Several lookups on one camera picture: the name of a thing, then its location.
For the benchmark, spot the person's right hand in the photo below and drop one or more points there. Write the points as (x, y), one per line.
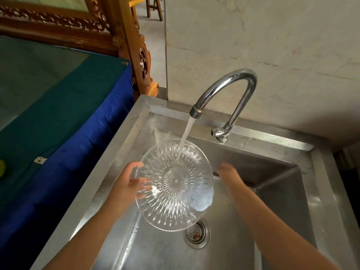
(232, 177)

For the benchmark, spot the person's left hand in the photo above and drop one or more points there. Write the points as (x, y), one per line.
(121, 194)

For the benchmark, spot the clear cut glass plate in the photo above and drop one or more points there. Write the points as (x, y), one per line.
(174, 194)

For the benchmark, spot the curved chrome faucet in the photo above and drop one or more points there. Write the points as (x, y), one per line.
(242, 78)

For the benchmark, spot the person's left forearm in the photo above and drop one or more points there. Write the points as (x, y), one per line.
(84, 244)

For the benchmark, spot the person's right forearm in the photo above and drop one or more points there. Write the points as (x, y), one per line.
(270, 230)

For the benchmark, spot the stainless steel sink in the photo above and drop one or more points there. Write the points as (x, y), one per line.
(281, 199)

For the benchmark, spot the round steel sink drain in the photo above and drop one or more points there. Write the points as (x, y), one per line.
(197, 234)

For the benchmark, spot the small white cloth tag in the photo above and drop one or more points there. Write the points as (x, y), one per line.
(40, 160)

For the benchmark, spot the green and blue tablecloth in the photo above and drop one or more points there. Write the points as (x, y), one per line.
(56, 115)

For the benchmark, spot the carved wooden framed screen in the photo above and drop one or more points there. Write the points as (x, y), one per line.
(123, 39)

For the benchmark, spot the dark wooden stool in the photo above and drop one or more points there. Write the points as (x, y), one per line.
(157, 6)

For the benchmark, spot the yellow wooden bench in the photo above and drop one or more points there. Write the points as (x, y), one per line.
(134, 2)

